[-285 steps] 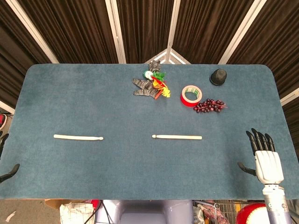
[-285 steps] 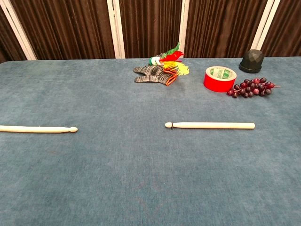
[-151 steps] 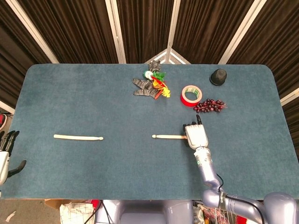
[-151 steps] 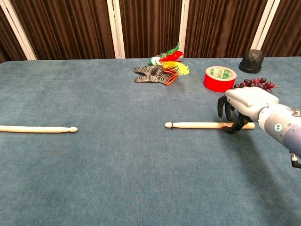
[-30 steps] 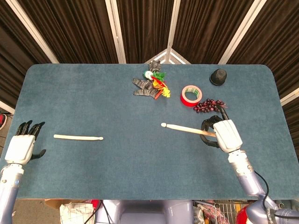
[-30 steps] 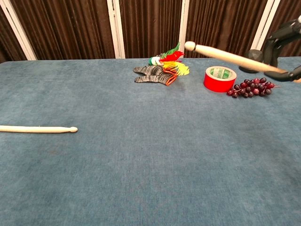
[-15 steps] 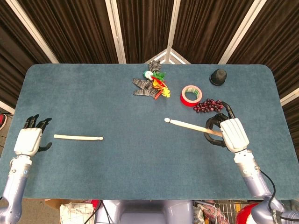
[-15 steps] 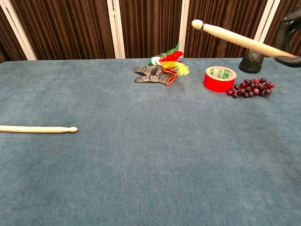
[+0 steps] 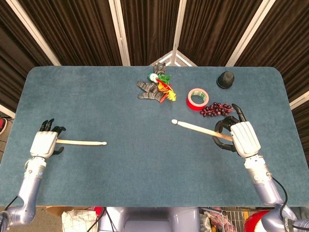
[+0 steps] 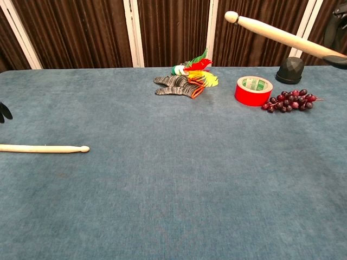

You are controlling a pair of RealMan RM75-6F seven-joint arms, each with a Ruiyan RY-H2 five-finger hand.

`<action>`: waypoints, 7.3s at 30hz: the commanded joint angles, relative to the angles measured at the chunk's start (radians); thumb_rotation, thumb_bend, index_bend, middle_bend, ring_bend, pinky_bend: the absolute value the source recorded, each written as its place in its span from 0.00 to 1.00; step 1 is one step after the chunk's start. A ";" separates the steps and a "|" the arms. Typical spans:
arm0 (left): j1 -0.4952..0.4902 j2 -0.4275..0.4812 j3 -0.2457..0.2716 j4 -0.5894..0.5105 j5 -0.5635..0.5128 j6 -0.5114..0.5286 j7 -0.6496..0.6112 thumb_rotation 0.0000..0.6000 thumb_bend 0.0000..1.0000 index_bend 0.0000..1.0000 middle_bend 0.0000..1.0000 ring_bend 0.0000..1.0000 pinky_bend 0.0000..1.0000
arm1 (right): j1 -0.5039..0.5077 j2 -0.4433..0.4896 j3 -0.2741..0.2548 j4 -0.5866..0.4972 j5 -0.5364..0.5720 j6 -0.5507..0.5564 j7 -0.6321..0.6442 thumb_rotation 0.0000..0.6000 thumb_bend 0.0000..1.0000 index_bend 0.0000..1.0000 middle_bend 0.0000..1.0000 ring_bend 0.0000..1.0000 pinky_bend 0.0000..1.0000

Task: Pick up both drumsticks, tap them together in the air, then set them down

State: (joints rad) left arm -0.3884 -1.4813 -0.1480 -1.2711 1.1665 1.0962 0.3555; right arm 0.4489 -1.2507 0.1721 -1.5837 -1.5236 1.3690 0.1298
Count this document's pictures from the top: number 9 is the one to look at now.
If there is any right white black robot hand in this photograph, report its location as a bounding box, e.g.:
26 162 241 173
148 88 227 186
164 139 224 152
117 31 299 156
212 103 262 159

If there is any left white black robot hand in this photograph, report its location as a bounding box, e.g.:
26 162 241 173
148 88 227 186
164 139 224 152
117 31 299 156
29 118 67 159

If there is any plain wooden drumstick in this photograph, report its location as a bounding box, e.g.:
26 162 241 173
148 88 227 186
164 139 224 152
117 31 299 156
56 139 107 146

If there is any wooden drumstick dark neck ring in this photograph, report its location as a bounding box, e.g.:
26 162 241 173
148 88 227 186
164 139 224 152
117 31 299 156
171 119 234 142

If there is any lavender robot base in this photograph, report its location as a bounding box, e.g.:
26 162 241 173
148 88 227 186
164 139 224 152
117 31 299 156
98 206 201 232

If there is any purple grape bunch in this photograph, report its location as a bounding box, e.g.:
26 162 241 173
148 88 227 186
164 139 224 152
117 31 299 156
199 102 235 118

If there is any red shoe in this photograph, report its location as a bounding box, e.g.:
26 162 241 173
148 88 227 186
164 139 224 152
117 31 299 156
0 117 8 136

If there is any red tape roll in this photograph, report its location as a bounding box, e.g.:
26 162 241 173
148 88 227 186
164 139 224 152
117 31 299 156
186 88 210 112

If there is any black faceted cup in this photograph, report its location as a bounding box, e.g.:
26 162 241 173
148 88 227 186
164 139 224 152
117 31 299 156
216 70 235 89

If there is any brown cardboard box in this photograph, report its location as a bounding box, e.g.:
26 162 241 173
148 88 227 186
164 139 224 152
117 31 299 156
45 206 84 219

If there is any red and white ball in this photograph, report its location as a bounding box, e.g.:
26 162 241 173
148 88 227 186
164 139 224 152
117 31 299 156
243 210 271 232

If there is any white checked bag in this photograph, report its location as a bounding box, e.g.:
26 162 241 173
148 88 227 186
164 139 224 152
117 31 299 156
61 209 98 232

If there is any colourful feather shuttlecock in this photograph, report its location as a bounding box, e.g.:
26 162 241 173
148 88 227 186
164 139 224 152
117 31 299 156
147 72 177 102

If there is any blue velvet table cloth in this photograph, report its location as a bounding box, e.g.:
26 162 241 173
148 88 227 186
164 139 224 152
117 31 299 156
0 65 309 208

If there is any grey striped glove orange cuff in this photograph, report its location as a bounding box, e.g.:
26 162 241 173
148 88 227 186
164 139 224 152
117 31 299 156
136 81 169 103

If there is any grey striped knit glove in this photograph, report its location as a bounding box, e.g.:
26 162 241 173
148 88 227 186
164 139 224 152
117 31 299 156
153 62 168 74

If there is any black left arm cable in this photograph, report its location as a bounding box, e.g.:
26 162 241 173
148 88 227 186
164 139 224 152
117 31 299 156
3 195 19 212

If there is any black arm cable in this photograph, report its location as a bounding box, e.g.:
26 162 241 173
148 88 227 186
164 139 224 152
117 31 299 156
3 195 19 212
271 177 309 229

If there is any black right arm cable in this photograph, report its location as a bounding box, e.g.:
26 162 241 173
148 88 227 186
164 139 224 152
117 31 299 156
271 177 309 229

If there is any metal wire basket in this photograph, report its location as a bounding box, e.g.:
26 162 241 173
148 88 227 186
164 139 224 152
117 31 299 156
200 207 266 232

